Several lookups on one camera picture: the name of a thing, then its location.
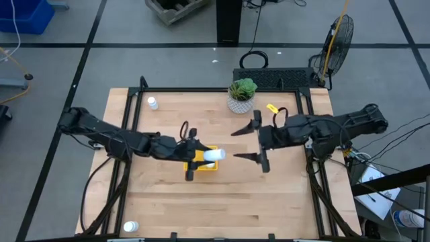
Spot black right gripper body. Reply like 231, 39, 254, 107
252, 109, 297, 174

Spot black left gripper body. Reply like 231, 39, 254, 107
149, 127, 199, 182

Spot yellow plastic basket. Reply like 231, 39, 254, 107
183, 145, 219, 172

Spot white grey triangle-pattern planter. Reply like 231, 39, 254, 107
226, 90, 256, 115

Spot green succulent plant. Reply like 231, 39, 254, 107
228, 77, 259, 102

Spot black perforated metal case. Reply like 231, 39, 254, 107
232, 67, 319, 90

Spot black tower column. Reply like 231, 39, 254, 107
216, 0, 243, 44

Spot black metal beam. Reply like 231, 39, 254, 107
351, 163, 430, 198

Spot black floor fan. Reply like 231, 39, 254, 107
308, 13, 355, 91

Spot white paper sheets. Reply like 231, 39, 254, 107
354, 163, 401, 221

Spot grey wooden crate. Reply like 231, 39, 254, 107
144, 0, 212, 26

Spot grey stand base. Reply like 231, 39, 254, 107
0, 77, 30, 90

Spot black equipment base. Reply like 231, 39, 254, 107
0, 104, 13, 122

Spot blue plastic bin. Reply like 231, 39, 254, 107
0, 0, 56, 35

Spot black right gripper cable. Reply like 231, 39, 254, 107
272, 106, 290, 127

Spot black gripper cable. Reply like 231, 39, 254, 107
179, 120, 191, 141
272, 106, 290, 127

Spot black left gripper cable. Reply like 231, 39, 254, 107
179, 120, 191, 141

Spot black aluminium table frame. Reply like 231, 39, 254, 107
75, 75, 362, 242

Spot black coiled floor cable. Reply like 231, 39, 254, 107
239, 0, 269, 70

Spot yellow hanging cable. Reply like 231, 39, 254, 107
320, 0, 351, 84

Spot yellow floor cable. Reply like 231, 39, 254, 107
0, 46, 33, 105

